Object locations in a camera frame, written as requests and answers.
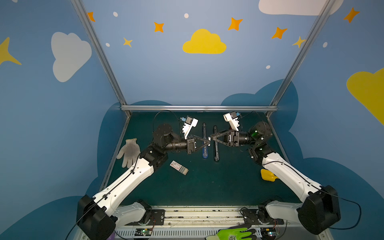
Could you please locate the red white staple box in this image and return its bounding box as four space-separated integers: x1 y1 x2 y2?
170 161 189 176

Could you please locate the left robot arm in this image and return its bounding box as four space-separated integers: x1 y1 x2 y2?
76 124 211 240

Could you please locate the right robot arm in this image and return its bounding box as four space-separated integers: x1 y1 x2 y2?
211 122 341 235

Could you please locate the yellow plastic scoop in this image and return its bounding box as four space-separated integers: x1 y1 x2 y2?
261 169 278 182

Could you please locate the white knit glove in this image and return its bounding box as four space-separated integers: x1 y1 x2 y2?
117 138 141 168

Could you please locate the green black work glove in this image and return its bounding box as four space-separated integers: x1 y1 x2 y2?
205 224 258 240

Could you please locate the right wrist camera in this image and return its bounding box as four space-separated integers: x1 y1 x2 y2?
223 111 240 131

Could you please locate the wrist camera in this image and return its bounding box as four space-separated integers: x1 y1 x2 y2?
223 111 240 131
181 116 198 140

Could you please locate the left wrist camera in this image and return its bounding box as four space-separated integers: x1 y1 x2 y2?
181 116 198 140

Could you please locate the aluminium rail frame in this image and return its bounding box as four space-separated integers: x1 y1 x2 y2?
72 1 336 118

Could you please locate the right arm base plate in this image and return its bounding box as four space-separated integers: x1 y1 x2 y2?
240 208 285 225

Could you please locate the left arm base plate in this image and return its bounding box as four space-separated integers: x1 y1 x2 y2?
129 209 166 226

